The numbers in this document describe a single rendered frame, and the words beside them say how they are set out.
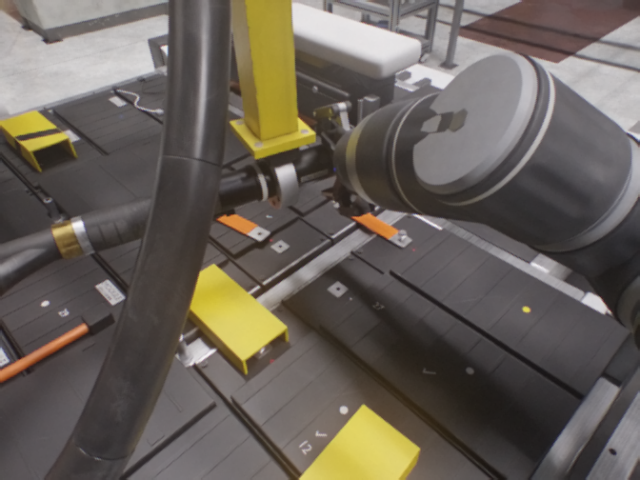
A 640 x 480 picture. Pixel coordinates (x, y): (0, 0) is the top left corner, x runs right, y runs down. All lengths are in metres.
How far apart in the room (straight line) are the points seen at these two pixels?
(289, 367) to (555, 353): 0.32
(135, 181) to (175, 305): 0.70
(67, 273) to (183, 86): 0.58
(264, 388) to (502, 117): 0.40
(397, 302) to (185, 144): 0.48
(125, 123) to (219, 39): 0.90
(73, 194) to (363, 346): 0.57
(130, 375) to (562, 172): 0.27
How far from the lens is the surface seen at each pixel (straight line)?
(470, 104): 0.35
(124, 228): 0.59
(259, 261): 0.73
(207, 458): 0.56
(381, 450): 0.52
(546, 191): 0.35
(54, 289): 0.78
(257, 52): 0.54
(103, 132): 1.13
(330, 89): 0.98
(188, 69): 0.24
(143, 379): 0.24
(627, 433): 0.66
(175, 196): 0.23
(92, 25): 5.16
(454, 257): 0.74
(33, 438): 0.63
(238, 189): 0.60
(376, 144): 0.43
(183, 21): 0.25
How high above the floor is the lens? 1.50
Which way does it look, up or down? 42 degrees down
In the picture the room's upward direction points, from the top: 1 degrees counter-clockwise
